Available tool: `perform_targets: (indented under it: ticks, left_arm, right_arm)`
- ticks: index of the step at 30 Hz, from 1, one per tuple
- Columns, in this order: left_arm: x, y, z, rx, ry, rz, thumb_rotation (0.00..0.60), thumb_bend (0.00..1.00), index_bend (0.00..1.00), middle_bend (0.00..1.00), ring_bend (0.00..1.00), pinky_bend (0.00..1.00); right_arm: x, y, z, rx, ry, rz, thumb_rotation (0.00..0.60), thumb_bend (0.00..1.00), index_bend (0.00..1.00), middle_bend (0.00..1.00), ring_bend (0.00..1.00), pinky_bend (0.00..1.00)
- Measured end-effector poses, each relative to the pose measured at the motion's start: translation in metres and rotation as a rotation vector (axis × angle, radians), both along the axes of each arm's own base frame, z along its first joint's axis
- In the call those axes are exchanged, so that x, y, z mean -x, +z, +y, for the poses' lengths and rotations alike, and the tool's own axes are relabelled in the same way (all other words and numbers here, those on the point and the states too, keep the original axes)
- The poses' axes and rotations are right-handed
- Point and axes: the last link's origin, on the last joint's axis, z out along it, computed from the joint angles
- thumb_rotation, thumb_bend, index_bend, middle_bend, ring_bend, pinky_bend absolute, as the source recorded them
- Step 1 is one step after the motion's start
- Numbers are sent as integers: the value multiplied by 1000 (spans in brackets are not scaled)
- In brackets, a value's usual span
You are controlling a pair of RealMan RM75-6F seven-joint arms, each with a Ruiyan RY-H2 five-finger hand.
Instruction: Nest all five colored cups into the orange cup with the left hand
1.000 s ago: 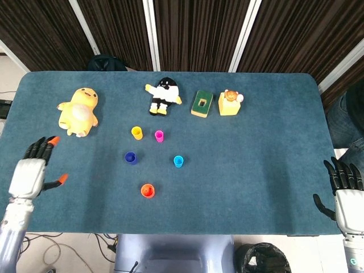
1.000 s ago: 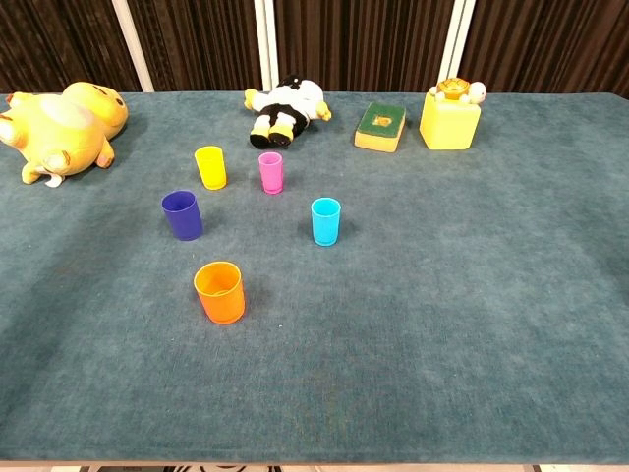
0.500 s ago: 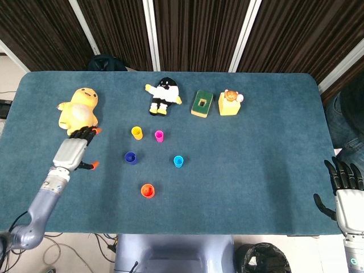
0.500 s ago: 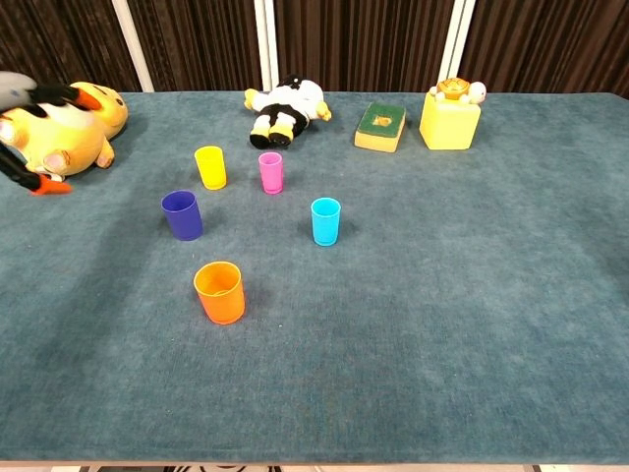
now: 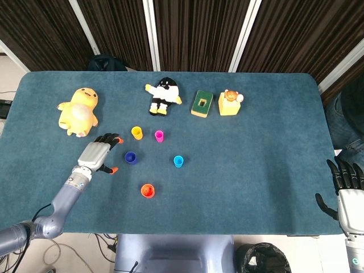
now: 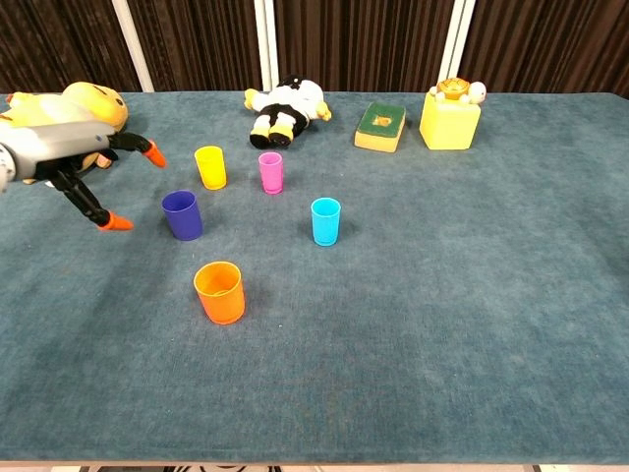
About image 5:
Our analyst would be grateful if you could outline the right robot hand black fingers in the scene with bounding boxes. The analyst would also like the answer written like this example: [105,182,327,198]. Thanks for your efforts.
[315,156,364,233]

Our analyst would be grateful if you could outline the black trash bag bin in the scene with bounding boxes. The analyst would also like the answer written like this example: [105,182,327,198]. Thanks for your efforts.
[234,242,292,273]

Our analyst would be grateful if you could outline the black chair back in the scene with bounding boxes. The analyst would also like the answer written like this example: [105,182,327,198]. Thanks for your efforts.
[87,54,128,72]

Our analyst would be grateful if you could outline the black white penguin plush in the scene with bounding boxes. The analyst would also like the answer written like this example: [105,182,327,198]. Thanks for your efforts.
[144,77,183,117]

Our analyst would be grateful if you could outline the dark device box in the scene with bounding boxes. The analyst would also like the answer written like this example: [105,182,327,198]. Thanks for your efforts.
[0,99,12,119]

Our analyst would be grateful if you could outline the orange plastic cup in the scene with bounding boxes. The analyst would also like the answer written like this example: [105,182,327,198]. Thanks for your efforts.
[140,183,156,199]

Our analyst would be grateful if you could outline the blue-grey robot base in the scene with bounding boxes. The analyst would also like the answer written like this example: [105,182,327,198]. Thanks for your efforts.
[113,233,236,273]

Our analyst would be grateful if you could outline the person in blue jeans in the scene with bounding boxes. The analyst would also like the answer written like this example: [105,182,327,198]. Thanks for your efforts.
[325,75,364,167]

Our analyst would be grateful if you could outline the black floor cable bundle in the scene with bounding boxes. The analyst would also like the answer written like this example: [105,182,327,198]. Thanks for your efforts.
[93,233,118,264]

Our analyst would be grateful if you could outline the white floor cable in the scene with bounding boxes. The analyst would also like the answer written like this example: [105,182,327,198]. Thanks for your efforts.
[42,239,86,273]

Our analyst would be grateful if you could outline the white partition frame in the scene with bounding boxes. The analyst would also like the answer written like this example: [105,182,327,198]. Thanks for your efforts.
[317,36,364,93]
[142,0,162,72]
[229,0,262,73]
[0,39,31,73]
[68,0,100,56]

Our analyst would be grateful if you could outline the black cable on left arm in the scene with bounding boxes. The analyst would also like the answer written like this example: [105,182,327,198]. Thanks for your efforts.
[31,203,53,224]

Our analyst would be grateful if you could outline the dark blue plastic cup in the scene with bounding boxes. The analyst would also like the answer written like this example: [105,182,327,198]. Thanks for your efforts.
[124,151,138,166]

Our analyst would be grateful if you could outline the yellow duck plush toy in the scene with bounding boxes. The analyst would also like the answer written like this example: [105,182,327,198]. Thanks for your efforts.
[56,87,99,138]

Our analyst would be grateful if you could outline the green yellow sponge block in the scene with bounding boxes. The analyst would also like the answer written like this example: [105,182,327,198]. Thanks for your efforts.
[191,89,214,118]

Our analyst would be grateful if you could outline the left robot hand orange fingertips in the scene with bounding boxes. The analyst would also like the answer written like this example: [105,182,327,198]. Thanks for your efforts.
[77,133,125,175]

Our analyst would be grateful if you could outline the blue table cloth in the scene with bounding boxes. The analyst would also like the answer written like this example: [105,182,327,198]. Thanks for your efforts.
[0,71,343,236]

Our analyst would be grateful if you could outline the yellow block with bear figure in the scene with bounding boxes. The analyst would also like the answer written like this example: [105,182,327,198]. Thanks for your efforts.
[218,89,245,117]

